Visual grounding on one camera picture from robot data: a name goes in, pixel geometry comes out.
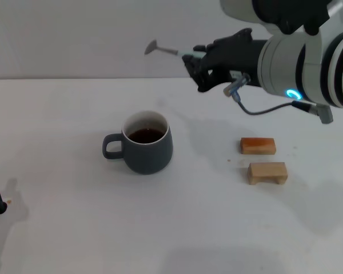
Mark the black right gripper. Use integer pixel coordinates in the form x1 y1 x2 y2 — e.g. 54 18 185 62
182 27 269 92

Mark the blue handled metal spoon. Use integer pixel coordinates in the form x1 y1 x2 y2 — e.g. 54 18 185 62
144 39 204 59

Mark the dark grey ceramic mug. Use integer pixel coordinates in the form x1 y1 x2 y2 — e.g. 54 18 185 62
102 111 174 176

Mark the stained wooden block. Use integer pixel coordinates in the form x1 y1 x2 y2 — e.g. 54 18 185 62
240 137 276 155

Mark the dark brown coffee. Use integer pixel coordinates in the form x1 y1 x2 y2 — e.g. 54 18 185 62
127 128 166 145

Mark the notched light wooden block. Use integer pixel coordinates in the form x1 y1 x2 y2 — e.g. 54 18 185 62
247 162 289 186

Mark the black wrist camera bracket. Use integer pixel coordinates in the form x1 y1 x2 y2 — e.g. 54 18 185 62
253 0 331 37

